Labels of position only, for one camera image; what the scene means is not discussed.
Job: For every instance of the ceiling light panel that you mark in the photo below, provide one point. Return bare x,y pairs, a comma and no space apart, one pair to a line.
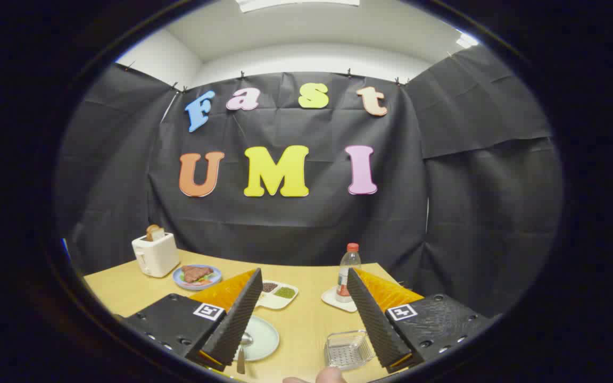
296,4

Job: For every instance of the toasted bread slice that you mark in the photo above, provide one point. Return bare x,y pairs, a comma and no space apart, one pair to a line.
154,232

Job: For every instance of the white toaster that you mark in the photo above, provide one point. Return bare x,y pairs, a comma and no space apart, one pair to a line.
157,255

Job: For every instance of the green beans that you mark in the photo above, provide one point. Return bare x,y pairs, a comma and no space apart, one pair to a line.
285,292

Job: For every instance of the white square coaster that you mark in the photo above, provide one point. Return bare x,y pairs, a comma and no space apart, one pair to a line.
333,302

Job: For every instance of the clear bottle with red cap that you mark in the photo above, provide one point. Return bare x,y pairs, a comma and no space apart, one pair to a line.
349,263

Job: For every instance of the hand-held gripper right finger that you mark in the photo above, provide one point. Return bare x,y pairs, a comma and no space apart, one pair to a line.
373,319

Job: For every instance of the clear plastic container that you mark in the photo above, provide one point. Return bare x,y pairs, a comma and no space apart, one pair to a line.
346,354

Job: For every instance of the small blue plate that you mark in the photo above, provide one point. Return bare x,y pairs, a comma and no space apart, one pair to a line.
177,277

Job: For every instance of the sandwich with meat and greens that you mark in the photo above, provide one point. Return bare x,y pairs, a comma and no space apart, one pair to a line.
195,273

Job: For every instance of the dark brown beans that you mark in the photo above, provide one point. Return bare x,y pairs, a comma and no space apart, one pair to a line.
270,287

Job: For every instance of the white divided tray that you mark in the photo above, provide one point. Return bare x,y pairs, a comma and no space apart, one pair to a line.
277,302

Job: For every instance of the pale green plate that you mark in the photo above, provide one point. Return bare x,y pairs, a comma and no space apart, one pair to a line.
264,340

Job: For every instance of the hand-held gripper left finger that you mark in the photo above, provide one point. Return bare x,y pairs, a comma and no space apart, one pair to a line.
234,319

